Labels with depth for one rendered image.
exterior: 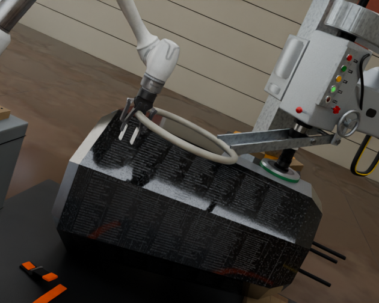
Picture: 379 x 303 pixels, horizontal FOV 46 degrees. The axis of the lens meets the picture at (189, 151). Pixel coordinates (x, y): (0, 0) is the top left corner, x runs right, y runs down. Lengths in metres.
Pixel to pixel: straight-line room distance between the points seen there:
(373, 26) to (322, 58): 0.25
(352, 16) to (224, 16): 6.29
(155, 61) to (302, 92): 0.80
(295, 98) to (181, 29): 6.37
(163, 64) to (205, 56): 6.67
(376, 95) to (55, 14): 7.59
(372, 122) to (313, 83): 0.49
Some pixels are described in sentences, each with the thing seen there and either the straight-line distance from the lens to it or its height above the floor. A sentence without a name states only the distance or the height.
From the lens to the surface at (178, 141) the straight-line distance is 1.67.
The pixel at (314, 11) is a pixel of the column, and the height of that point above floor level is 1.74.
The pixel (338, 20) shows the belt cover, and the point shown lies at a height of 1.65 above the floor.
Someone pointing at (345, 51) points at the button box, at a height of 1.54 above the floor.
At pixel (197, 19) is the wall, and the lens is 8.45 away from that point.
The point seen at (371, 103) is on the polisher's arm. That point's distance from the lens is 2.47.
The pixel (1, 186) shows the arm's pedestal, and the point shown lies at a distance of 1.95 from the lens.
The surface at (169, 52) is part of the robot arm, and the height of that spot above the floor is 1.27.
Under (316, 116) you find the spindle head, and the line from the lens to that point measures 2.19.
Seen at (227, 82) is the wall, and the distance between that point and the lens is 8.38.
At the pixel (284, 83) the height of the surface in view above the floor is 1.26.
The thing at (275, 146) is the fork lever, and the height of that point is 1.02.
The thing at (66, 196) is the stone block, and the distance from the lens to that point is 2.20.
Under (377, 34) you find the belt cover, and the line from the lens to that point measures 2.29.
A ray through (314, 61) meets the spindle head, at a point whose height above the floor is 1.45.
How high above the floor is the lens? 1.43
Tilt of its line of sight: 16 degrees down
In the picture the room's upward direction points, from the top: 23 degrees clockwise
